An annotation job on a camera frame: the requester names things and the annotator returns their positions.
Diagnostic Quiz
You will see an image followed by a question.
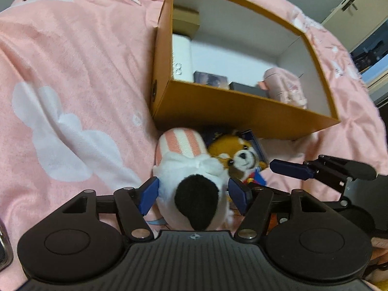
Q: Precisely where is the brown plush dog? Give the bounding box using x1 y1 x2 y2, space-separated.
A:
208 135 262 183

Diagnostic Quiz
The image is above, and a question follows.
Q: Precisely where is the beige door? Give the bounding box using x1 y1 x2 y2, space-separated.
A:
321 0 388 52

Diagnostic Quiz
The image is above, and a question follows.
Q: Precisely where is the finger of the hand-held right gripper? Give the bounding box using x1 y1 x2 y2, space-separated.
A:
304 154 378 180
270 158 348 192

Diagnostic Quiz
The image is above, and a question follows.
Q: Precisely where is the black flat box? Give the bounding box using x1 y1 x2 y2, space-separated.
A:
229 82 271 99

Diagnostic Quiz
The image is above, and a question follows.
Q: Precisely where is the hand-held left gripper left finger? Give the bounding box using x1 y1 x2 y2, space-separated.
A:
62 176 160 241

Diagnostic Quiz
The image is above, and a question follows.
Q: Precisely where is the white striped plush toy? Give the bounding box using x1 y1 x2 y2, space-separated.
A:
152 128 231 231

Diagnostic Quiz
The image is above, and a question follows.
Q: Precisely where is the dark shelf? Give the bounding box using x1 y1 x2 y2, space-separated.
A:
348 27 388 78

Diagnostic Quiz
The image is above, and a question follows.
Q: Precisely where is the dark object with metal edge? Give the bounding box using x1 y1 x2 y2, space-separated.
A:
0 218 14 269

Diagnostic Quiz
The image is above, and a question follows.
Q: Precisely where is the pale pink plush toy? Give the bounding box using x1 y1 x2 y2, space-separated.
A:
258 67 308 110

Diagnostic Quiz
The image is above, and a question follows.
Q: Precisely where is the small tan box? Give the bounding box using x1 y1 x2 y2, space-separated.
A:
172 5 201 37

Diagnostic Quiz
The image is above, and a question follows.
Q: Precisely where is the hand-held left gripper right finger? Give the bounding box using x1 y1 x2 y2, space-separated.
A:
228 177 326 241

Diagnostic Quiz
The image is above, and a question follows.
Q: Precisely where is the pink printed blanket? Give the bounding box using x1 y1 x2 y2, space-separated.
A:
0 0 388 291

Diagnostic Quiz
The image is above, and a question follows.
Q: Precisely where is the orange cardboard box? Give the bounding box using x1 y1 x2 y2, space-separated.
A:
150 0 341 141

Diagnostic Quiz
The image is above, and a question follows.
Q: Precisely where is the white box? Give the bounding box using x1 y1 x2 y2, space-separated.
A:
171 34 194 83

